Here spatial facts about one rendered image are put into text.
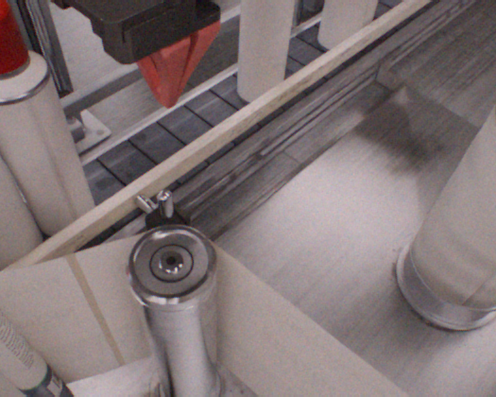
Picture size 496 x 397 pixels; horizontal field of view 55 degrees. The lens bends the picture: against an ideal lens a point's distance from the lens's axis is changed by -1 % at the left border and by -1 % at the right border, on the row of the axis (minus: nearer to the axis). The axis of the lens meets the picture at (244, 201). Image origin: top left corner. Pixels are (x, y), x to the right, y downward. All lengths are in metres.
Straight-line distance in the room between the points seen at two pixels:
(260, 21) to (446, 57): 0.37
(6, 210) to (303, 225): 0.25
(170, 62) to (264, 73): 0.23
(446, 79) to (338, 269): 0.39
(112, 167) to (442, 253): 0.31
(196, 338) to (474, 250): 0.20
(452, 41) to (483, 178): 0.52
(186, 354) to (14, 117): 0.19
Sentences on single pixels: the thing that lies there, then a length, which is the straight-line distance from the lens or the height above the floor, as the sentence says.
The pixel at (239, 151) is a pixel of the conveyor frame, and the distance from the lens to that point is 0.49.
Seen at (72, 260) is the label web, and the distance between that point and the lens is 0.22.
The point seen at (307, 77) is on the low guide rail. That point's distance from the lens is 0.54.
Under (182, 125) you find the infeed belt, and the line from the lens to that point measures 0.52.
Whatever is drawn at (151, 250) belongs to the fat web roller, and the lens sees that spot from 0.21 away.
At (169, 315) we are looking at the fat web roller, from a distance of 0.20.
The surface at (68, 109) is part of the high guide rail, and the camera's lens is 0.43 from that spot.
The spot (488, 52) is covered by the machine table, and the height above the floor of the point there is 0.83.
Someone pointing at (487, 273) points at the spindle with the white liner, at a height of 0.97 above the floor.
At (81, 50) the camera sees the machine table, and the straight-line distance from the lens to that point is 0.72.
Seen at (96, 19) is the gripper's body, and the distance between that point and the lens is 0.26.
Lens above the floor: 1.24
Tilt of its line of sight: 53 degrees down
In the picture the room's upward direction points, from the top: 5 degrees clockwise
